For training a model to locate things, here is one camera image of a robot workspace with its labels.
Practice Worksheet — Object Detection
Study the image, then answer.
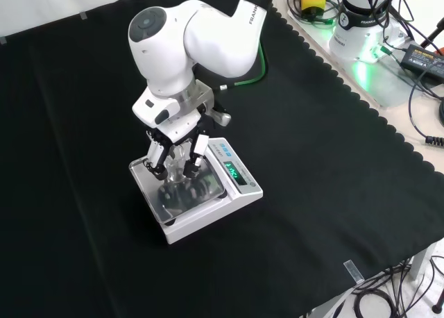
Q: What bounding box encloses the black bench cloth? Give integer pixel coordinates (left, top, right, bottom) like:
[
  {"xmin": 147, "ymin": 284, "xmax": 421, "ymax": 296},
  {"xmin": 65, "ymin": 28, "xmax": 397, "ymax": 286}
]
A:
[{"xmin": 0, "ymin": 0, "xmax": 444, "ymax": 318}]

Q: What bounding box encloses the white table leg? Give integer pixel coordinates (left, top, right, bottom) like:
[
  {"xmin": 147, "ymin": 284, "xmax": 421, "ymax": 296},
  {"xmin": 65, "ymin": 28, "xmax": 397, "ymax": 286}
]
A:
[{"xmin": 411, "ymin": 240, "xmax": 444, "ymax": 281}]

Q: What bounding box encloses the pale metal base plate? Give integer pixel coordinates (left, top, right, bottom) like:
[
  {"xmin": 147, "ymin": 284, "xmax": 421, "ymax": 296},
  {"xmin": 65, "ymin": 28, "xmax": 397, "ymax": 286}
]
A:
[{"xmin": 322, "ymin": 17, "xmax": 444, "ymax": 108}]

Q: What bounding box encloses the black adapter cable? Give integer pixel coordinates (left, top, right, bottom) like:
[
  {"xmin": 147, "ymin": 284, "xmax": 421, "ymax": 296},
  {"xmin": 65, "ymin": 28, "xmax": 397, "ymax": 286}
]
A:
[{"xmin": 407, "ymin": 67, "xmax": 444, "ymax": 146}]

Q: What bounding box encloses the black power adapter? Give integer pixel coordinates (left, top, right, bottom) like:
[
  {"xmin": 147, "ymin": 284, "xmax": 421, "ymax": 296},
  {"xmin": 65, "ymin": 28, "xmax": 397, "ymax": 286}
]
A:
[{"xmin": 400, "ymin": 44, "xmax": 444, "ymax": 80}]

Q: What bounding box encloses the green cable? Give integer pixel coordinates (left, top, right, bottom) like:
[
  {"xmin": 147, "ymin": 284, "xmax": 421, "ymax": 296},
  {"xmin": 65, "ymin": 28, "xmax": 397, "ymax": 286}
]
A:
[{"xmin": 219, "ymin": 42, "xmax": 271, "ymax": 90}]

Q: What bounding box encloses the black floor cable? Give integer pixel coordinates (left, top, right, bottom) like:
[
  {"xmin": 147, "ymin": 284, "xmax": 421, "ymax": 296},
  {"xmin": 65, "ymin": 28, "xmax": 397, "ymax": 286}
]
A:
[{"xmin": 346, "ymin": 257, "xmax": 444, "ymax": 318}]

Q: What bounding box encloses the clear glass beaker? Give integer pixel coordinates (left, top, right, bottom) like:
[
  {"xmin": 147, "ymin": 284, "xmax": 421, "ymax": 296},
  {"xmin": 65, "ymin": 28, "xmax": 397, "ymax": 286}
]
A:
[{"xmin": 162, "ymin": 144, "xmax": 191, "ymax": 187}]

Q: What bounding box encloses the clear tape strip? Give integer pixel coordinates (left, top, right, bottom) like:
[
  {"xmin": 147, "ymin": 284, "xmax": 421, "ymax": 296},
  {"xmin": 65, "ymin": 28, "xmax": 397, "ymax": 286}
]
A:
[{"xmin": 343, "ymin": 260, "xmax": 365, "ymax": 285}]

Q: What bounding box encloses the white electronic balance steel pan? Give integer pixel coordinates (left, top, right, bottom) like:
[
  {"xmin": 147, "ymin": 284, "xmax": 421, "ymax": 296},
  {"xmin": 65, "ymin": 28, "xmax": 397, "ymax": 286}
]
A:
[{"xmin": 128, "ymin": 137, "xmax": 264, "ymax": 245}]

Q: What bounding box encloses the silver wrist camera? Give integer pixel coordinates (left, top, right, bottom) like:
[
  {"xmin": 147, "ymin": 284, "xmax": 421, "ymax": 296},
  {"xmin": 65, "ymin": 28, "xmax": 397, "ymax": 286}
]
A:
[{"xmin": 207, "ymin": 110, "xmax": 232, "ymax": 128}]

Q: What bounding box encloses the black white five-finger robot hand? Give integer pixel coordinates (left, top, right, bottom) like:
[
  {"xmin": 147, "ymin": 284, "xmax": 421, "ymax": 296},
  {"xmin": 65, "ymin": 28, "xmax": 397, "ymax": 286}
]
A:
[{"xmin": 132, "ymin": 88, "xmax": 218, "ymax": 182}]

